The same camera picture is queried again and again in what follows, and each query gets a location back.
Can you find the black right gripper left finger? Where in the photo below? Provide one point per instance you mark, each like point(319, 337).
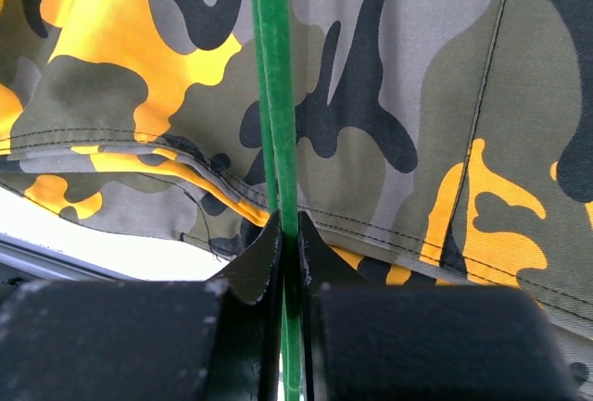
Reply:
point(130, 340)

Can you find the green clothes hanger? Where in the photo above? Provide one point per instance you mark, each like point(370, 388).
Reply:
point(278, 135)

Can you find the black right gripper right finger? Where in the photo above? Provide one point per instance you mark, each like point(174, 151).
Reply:
point(417, 342)

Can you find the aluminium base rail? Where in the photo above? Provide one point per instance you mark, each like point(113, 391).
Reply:
point(23, 262)

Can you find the camouflage yellow green trousers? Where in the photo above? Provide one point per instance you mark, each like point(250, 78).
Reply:
point(437, 141)

